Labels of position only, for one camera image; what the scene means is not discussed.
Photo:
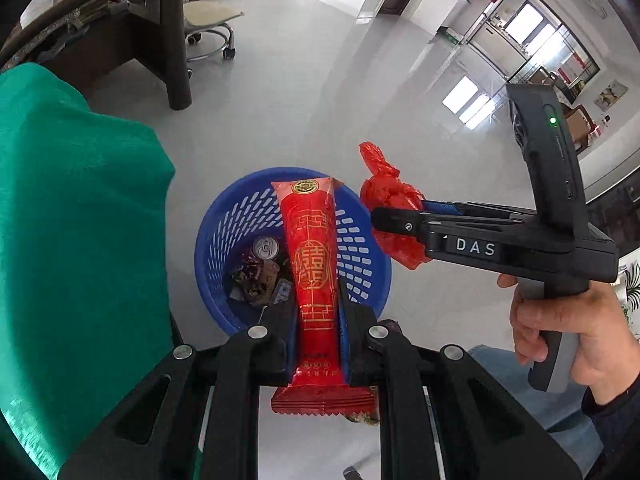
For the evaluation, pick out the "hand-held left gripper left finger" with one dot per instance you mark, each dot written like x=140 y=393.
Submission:
x=277 y=345

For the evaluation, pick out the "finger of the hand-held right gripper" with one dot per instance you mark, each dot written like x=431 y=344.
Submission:
x=400 y=225
x=450 y=207

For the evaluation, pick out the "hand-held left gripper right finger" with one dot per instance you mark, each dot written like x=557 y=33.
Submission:
x=357 y=355

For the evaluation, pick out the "red plastic bag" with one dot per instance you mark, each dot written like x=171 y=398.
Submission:
x=385 y=195

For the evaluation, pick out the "long red snack packet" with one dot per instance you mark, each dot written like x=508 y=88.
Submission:
x=312 y=285

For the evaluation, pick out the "blue plastic basket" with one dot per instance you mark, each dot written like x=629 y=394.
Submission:
x=225 y=225

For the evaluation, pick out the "person's right forearm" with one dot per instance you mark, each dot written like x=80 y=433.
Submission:
x=615 y=435

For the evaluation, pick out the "person's right hand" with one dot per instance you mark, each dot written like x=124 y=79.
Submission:
x=600 y=330

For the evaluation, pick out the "dark patterned wrapper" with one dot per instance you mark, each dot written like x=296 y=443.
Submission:
x=250 y=280

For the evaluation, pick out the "wooden chair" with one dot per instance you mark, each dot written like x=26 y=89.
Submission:
x=580 y=125

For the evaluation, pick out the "person's leg in jeans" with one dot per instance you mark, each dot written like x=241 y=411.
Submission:
x=505 y=380

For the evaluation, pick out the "glass kitchen door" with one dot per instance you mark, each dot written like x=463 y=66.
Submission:
x=520 y=35

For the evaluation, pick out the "green tablecloth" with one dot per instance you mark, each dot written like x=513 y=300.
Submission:
x=75 y=210

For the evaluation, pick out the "cream rolling stool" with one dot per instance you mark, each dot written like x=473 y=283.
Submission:
x=210 y=12

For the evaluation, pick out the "dark wooden coffee table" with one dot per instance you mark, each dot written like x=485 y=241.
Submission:
x=175 y=35

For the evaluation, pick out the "wall picture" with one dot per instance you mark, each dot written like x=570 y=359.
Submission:
x=611 y=96

